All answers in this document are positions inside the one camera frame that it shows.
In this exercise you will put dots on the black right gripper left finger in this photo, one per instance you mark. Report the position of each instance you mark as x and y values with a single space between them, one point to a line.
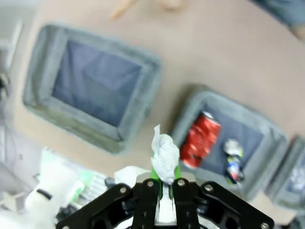
107 210

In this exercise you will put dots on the crushed blue soda can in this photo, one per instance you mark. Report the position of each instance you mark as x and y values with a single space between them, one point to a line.
233 155

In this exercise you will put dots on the crushed red soda can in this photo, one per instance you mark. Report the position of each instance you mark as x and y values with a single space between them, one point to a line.
202 138

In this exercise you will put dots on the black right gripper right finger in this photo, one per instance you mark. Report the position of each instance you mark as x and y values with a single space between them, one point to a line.
214 207

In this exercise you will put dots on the person's left hand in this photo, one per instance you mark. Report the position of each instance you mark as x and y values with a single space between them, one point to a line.
299 33

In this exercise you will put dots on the person's right hand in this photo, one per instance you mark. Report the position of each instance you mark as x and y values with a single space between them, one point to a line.
124 8

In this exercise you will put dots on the grey fabric basket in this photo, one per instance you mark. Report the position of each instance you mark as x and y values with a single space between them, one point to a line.
43 71
281 188
274 140

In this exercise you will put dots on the white paper ball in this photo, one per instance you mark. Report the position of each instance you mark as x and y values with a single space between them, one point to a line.
165 152

